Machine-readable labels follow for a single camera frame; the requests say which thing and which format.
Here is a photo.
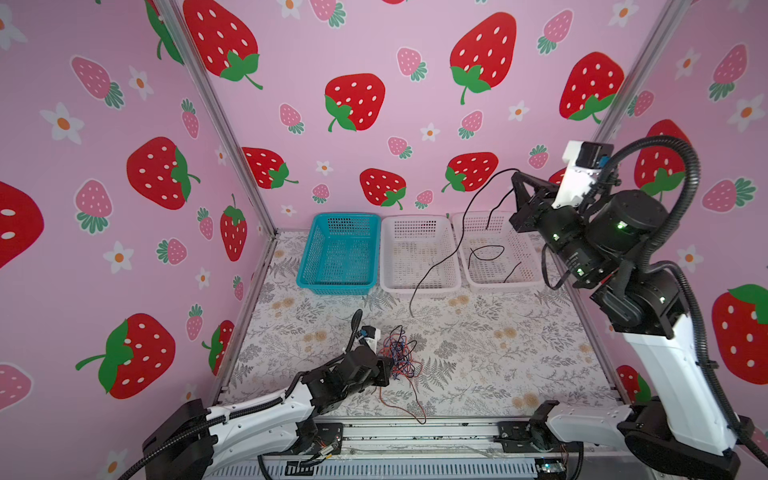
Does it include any white right plastic basket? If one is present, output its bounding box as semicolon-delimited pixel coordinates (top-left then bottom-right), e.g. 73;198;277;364
452;211;544;294

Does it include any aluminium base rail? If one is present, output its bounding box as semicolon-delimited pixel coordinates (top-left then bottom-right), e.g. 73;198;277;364
211;417;659;479

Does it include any teal plastic basket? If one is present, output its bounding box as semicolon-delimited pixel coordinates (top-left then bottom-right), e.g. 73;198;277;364
296;213;381;296

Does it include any aluminium left corner post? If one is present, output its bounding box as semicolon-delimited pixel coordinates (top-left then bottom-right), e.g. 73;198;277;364
156;0;278;239

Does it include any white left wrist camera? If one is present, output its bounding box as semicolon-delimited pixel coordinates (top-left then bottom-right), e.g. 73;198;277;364
358;325;381;354

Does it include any white plastic basket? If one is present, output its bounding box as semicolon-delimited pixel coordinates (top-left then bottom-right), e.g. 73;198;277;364
379;215;462;298
452;211;544;294

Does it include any red cable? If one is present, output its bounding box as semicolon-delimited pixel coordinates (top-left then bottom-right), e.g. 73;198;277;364
377;335;428;426

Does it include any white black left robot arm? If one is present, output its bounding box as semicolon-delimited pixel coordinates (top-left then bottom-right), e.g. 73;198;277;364
121;343;393;479

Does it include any blue cable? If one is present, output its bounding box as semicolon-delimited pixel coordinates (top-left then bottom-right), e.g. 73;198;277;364
382;335;418;379

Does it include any white middle plastic basket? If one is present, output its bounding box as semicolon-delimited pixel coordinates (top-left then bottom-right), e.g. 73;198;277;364
379;215;462;298

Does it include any aluminium right corner post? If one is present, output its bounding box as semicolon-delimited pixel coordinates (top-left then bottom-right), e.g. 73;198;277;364
592;0;691;143

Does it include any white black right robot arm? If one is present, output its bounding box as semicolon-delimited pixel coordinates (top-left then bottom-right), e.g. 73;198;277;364
510;135;767;479

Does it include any aluminium corner post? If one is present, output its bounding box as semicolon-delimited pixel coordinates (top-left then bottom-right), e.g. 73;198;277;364
156;0;278;239
592;0;691;143

